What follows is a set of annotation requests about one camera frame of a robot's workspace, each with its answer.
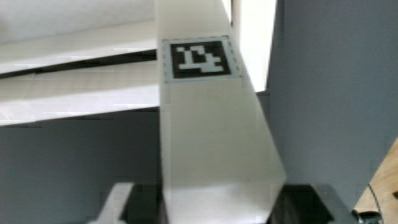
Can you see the white front fence bar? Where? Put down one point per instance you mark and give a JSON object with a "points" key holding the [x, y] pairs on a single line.
{"points": [[78, 92]]}

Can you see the white desk top tray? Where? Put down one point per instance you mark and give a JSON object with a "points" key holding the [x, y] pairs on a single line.
{"points": [[60, 31]]}

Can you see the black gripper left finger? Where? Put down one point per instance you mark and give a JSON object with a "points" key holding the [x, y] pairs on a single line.
{"points": [[130, 206]]}

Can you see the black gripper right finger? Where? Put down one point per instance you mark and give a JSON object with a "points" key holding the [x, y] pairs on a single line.
{"points": [[309, 206]]}

